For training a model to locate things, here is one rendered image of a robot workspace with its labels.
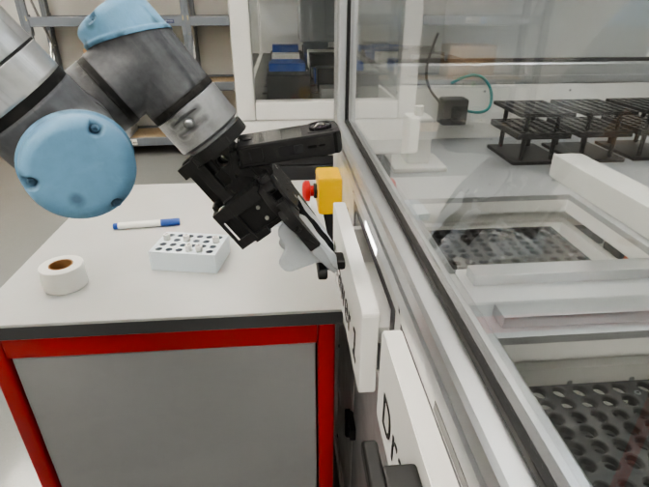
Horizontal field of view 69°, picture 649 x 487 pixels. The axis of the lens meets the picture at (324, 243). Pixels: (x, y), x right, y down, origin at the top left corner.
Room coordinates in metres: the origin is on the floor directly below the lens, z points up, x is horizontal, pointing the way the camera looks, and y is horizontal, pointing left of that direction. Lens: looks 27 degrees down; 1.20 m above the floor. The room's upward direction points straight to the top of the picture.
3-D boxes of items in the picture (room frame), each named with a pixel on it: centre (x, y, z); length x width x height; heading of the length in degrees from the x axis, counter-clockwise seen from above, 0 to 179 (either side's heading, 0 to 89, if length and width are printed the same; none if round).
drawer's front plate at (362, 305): (0.52, -0.03, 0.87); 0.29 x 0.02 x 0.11; 5
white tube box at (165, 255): (0.78, 0.25, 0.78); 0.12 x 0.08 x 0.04; 83
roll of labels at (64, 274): (0.70, 0.45, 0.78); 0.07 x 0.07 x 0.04
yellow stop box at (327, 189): (0.85, 0.00, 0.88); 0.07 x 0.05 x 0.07; 5
